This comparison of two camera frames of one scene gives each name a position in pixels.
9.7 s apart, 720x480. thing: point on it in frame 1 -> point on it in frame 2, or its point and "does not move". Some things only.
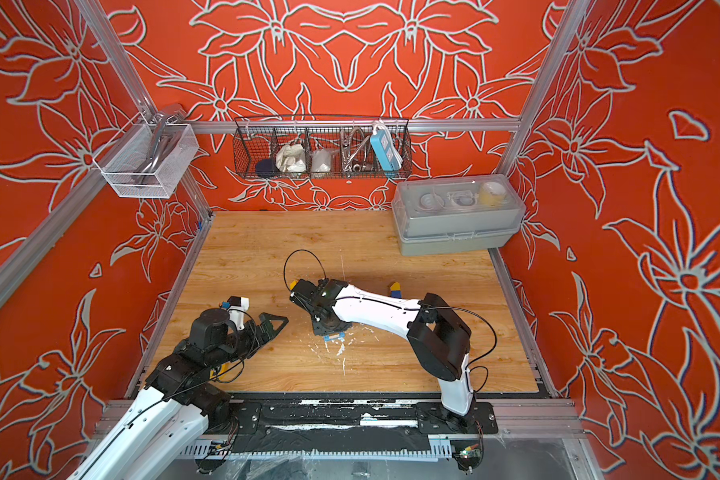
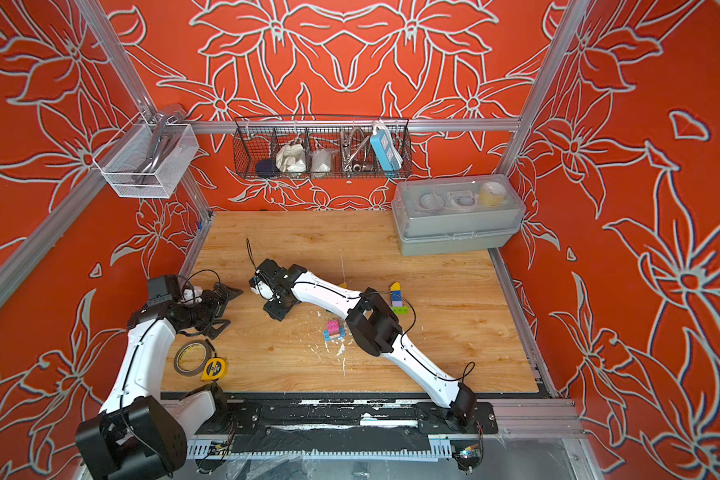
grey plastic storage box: x=456 y=212 does not move
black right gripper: x=318 y=331 -> x=276 y=315
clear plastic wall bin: x=145 y=159 does not move
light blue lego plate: x=340 y=336 does not move
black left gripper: x=266 y=329 -> x=216 y=306
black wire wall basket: x=324 y=148 does not move
